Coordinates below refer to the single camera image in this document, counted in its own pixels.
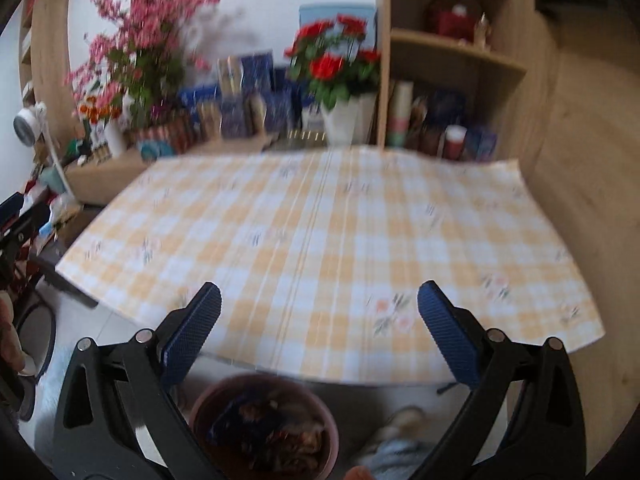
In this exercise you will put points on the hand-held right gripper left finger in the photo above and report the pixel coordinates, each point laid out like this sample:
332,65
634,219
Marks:
192,330

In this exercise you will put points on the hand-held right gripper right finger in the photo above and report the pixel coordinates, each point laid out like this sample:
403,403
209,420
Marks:
447,330

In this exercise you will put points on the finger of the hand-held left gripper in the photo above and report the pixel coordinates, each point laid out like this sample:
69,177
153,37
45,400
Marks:
10,260
15,207

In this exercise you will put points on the brown round waste bin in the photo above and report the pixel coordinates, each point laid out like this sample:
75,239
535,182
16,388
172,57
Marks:
205,425

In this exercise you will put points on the brown snack bag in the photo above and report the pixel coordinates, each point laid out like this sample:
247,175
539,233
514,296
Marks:
295,440

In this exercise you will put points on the person's left hand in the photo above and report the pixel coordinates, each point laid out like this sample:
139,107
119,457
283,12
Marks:
11,335

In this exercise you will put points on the white round desk fan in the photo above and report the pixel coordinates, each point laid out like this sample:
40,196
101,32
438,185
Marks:
27,125

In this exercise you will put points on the low wooden cabinet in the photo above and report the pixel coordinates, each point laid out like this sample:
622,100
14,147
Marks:
100,175

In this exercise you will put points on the white ribbed vase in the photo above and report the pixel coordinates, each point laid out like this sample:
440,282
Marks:
114,140

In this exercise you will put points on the orange artificial flowers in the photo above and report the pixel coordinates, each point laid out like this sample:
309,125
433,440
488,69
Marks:
100,110

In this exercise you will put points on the yellow plaid floral tablecloth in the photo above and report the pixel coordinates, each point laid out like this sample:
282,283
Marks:
325,240

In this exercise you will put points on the colourful patterned basket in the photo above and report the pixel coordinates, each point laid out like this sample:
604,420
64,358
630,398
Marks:
160,137

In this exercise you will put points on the red paper cup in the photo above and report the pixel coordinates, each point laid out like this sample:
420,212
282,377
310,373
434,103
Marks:
455,142

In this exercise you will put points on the small blue carton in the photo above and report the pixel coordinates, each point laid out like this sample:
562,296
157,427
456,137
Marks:
481,145

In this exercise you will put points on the flat blue gift box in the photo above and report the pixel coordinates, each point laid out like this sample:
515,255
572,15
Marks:
200,96

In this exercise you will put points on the pink artificial blossom plant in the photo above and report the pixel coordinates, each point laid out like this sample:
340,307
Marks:
145,35

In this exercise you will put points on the dark blue printed box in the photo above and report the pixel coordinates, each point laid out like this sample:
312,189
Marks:
447,110

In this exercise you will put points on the stack of pastel paper cups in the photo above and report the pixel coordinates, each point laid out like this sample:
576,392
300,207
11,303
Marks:
400,115

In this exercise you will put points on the gold embossed tray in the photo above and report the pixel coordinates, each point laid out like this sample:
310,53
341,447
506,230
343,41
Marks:
300,137

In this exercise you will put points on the blue and white box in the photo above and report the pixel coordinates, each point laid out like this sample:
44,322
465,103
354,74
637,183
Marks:
311,116

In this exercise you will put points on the wooden shelf unit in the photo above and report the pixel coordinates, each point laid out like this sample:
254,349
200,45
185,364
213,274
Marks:
450,60

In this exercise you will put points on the red artificial rose bouquet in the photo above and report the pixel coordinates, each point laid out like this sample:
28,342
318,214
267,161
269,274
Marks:
332,62

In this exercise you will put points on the small glass bottle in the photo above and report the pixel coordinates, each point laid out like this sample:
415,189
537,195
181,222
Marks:
483,32

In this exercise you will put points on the light blue board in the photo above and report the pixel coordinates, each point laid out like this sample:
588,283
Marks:
320,15

